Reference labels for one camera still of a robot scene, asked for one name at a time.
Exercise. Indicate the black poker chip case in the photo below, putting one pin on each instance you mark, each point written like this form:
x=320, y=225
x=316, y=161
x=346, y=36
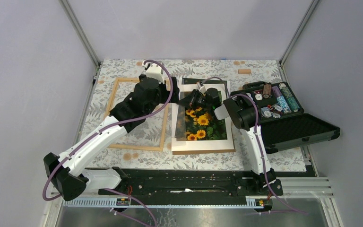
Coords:
x=281, y=131

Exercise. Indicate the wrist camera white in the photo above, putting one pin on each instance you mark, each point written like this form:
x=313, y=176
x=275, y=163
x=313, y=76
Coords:
x=201, y=87
x=153, y=70

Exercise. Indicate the grey slotted cable duct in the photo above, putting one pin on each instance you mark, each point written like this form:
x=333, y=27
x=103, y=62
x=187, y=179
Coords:
x=227, y=202

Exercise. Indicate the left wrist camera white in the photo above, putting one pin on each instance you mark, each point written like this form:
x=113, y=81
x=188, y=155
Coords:
x=153, y=70

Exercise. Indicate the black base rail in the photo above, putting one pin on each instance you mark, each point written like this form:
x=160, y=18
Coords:
x=206, y=185

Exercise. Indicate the wooden picture frame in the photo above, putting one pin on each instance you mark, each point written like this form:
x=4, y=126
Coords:
x=150, y=135

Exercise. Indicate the purple chip stack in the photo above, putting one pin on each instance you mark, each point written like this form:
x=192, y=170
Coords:
x=276, y=91

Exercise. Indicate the floral tablecloth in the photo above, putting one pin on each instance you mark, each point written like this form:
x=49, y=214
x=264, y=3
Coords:
x=261, y=70

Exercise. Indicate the brown chip stack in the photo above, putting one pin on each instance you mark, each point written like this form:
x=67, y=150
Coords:
x=266, y=92

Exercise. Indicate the green chip stack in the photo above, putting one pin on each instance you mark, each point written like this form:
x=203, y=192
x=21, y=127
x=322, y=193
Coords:
x=291, y=101

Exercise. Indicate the white mat board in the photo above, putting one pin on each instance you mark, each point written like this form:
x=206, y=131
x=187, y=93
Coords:
x=183, y=145

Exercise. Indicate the sunflower photo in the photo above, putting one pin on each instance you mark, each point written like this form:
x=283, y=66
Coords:
x=199, y=123

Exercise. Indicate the small wooden block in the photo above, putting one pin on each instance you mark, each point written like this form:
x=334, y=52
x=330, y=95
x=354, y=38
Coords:
x=244, y=71

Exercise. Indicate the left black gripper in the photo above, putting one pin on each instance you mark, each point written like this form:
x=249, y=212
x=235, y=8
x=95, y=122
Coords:
x=167, y=93

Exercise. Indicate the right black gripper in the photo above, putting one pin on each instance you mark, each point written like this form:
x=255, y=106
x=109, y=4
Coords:
x=189, y=101

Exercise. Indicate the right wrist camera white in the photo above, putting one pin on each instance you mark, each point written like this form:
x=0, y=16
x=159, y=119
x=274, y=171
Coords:
x=201, y=87

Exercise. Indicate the dark green photo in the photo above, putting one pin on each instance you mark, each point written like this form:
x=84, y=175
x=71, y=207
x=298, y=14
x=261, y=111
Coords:
x=194, y=81

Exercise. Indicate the blue chip stack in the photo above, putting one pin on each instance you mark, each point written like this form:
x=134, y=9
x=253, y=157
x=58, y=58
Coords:
x=283, y=104

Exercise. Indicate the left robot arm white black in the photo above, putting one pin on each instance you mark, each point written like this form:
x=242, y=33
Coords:
x=67, y=171

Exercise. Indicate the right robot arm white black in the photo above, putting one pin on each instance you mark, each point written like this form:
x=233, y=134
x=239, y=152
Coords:
x=244, y=114

